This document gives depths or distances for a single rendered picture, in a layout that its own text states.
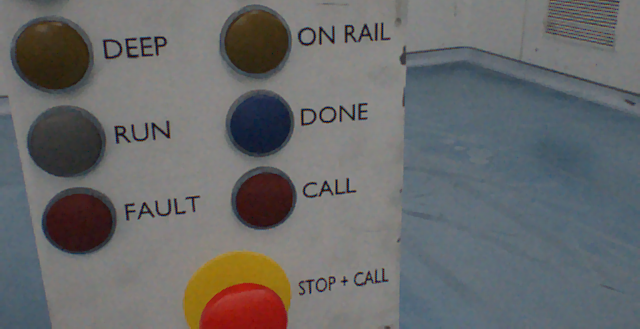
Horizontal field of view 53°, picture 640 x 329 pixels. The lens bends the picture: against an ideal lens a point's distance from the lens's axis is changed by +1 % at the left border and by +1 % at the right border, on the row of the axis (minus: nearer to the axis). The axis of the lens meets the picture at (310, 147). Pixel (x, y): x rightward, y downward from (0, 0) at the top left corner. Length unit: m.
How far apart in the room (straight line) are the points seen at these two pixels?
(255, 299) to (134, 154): 0.08
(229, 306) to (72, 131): 0.10
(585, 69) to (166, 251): 3.92
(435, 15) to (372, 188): 4.54
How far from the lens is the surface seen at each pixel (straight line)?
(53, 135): 0.27
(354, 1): 0.28
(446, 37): 4.92
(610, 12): 4.00
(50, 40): 0.26
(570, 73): 4.24
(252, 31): 0.26
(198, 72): 0.27
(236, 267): 0.30
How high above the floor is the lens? 1.04
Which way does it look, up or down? 20 degrees down
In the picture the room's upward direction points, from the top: 1 degrees counter-clockwise
